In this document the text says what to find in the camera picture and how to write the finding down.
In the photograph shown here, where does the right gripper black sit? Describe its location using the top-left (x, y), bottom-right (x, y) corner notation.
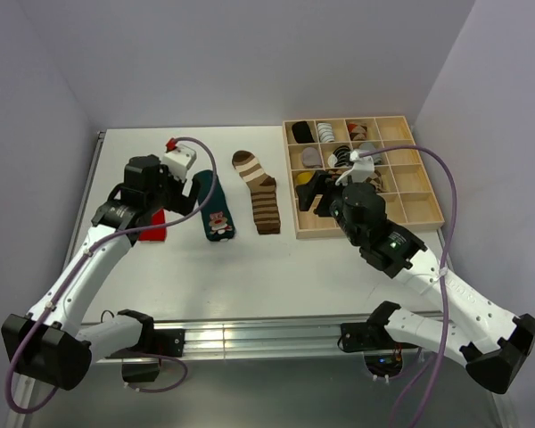
top-left (295, 169), bottom-right (362, 246)

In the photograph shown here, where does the dark green reindeer sock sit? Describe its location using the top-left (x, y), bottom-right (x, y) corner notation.
top-left (193, 169), bottom-right (236, 242)

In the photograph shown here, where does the brown striped sock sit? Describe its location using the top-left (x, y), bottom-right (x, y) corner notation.
top-left (232, 150), bottom-right (281, 235)

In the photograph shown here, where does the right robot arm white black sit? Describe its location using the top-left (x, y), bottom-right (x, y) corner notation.
top-left (296, 171), bottom-right (535, 394)

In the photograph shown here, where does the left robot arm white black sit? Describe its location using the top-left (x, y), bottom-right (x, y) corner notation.
top-left (1, 146), bottom-right (199, 391)

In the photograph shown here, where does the rolled yellow sock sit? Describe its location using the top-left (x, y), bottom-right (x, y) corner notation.
top-left (295, 171), bottom-right (314, 185)

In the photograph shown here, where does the rolled grey beige sock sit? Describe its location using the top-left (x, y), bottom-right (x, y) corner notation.
top-left (300, 146), bottom-right (323, 169)

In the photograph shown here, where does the rolled black striped sock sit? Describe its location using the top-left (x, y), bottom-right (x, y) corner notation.
top-left (327, 145), bottom-right (352, 169)

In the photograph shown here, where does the red sock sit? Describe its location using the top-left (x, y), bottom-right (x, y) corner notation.
top-left (137, 207), bottom-right (167, 243)

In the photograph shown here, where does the rolled white striped sock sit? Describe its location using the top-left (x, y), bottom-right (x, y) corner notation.
top-left (317, 122), bottom-right (335, 143)

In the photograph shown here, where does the rolled dark argyle sock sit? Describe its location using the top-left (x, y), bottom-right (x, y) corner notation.
top-left (366, 170), bottom-right (386, 193)

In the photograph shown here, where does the rolled orange argyle sock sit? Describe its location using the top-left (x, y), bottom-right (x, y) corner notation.
top-left (347, 121), bottom-right (368, 141)

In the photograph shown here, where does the wooden compartment tray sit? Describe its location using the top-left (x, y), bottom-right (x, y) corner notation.
top-left (283, 116), bottom-right (445, 239)

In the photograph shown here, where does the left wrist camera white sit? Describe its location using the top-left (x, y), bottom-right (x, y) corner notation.
top-left (161, 145), bottom-right (197, 183)

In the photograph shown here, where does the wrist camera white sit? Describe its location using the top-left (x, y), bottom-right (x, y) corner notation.
top-left (335, 149), bottom-right (375, 186)
top-left (161, 145), bottom-right (197, 183)

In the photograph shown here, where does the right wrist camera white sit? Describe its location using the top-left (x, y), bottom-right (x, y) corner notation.
top-left (335, 149), bottom-right (375, 186)

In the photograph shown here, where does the aluminium frame rail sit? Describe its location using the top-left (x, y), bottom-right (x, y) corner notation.
top-left (8, 314), bottom-right (433, 365)

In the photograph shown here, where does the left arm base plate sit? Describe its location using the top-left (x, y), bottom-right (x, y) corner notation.
top-left (150, 328), bottom-right (185, 358)

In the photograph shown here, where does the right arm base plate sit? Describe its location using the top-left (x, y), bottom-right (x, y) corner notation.
top-left (337, 322), bottom-right (385, 353)

